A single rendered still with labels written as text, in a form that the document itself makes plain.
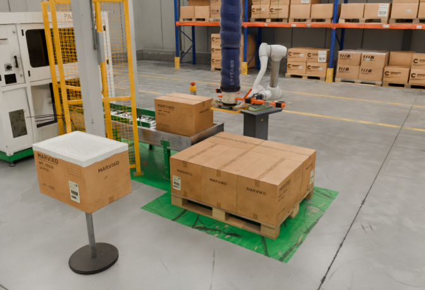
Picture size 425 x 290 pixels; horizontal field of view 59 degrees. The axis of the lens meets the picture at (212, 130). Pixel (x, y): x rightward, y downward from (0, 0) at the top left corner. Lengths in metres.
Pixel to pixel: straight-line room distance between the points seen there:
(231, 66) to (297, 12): 7.53
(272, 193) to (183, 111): 1.60
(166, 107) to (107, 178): 1.92
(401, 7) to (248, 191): 8.12
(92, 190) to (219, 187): 1.32
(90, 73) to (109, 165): 1.45
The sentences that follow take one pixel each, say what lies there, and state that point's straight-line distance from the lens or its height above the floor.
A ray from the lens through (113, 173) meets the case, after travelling 2.83.
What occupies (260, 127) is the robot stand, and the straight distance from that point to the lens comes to 4.88.
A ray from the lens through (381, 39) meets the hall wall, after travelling 12.17.
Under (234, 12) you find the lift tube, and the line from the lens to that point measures 3.96.
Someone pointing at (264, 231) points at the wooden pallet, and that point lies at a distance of 3.54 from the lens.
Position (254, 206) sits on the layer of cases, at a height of 0.27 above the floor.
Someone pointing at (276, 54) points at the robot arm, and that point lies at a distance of 4.52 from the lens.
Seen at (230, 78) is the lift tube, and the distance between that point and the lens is 4.03.
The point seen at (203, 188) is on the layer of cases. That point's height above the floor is 0.30.
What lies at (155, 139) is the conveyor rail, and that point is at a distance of 4.56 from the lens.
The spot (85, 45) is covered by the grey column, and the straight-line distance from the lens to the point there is 3.95.
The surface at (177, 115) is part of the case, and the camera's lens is 4.44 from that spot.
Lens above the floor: 1.97
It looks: 18 degrees down
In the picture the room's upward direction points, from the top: 1 degrees counter-clockwise
